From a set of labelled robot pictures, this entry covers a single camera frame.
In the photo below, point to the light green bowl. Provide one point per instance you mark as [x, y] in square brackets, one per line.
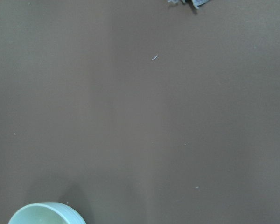
[46, 213]

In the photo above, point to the grey folded cloth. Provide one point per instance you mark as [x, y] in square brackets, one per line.
[195, 3]

